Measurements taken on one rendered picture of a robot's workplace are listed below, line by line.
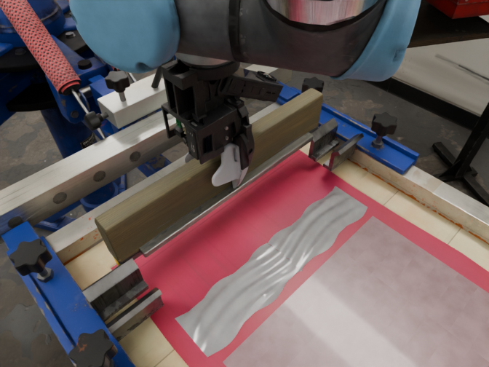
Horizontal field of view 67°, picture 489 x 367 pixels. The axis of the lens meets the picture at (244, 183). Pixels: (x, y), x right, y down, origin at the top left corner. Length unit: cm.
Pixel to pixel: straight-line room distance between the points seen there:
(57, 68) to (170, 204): 43
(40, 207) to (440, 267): 61
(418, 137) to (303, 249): 195
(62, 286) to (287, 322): 31
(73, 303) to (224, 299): 20
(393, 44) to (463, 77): 235
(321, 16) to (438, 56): 241
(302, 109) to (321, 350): 35
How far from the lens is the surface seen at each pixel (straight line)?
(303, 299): 56
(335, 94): 270
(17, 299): 187
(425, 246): 67
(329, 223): 64
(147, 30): 26
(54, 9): 116
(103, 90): 81
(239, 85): 46
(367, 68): 25
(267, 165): 60
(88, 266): 63
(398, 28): 24
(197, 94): 42
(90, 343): 45
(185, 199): 51
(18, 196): 64
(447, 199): 70
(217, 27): 26
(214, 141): 45
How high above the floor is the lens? 146
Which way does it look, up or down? 47 degrees down
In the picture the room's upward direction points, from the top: straight up
